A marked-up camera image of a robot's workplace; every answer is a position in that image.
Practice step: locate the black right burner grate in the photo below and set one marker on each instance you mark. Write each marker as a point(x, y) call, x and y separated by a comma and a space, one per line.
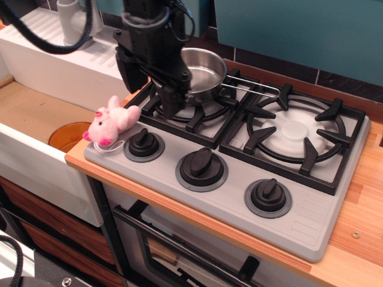
point(310, 141)

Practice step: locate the stainless steel pan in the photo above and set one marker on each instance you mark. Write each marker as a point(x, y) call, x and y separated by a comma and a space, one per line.
point(208, 72)

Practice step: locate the black middle stove knob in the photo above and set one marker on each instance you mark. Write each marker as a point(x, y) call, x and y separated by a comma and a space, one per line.
point(202, 171)

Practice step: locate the wooden drawer front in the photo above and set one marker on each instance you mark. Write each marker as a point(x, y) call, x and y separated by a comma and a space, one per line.
point(80, 232)

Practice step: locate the black burner grate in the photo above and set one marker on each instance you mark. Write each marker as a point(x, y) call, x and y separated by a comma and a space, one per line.
point(207, 124)
point(310, 141)

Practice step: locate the black oven door handle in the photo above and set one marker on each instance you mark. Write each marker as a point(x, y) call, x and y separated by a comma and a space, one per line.
point(176, 246)

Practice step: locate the grey toy stove top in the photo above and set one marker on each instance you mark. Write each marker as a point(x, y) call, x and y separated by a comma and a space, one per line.
point(305, 230)

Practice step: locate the black right stove knob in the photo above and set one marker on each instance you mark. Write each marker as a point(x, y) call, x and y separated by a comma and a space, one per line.
point(268, 198)

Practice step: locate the pink stuffed pig toy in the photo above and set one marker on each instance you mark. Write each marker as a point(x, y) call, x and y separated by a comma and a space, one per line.
point(109, 122)

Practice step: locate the orange plastic bowl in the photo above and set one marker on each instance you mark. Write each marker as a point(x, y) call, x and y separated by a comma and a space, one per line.
point(67, 136)

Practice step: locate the black stove knob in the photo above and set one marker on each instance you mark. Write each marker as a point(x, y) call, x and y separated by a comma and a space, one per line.
point(144, 146)
point(268, 198)
point(202, 171)

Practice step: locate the grey toy faucet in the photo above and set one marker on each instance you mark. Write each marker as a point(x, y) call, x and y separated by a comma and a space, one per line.
point(73, 21)

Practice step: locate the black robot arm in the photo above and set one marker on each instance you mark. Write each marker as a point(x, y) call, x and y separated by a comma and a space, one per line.
point(157, 10)

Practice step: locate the black left stove knob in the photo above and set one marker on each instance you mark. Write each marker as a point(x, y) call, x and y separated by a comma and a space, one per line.
point(144, 146)

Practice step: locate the black left burner grate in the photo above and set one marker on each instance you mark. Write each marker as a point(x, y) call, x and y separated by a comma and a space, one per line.
point(207, 124)

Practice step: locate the white toy sink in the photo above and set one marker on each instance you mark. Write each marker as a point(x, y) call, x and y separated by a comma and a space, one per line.
point(40, 93)

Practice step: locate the toy oven door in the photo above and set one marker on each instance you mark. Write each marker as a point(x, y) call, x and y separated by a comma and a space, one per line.
point(172, 252)

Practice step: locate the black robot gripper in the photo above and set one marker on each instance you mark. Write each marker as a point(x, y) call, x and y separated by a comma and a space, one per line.
point(149, 48)

